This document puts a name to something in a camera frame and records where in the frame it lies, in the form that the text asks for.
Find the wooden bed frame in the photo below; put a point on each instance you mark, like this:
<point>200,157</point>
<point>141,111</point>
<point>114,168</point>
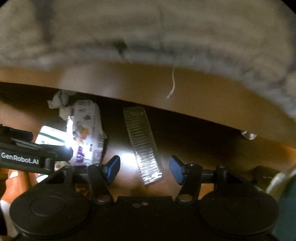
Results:
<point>198,94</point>

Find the grey quilted blanket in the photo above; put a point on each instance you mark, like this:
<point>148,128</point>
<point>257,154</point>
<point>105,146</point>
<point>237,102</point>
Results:
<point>248,41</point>

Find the Merry Christmas printed bag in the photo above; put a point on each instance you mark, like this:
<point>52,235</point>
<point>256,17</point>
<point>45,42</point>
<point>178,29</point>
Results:
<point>50,136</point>

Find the white purple snack wrapper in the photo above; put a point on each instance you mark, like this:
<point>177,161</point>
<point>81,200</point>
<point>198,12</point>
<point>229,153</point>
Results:
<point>85,134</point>

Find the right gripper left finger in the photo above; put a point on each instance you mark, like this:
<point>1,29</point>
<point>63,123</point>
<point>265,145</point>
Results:
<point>100,176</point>

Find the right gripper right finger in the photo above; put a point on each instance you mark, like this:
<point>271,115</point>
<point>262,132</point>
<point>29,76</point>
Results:
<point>189,176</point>

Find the clear ribbed plastic tray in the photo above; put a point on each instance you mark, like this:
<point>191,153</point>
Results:
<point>143,144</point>

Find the dark teal trash bin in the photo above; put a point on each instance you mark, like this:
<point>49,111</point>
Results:
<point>285,227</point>

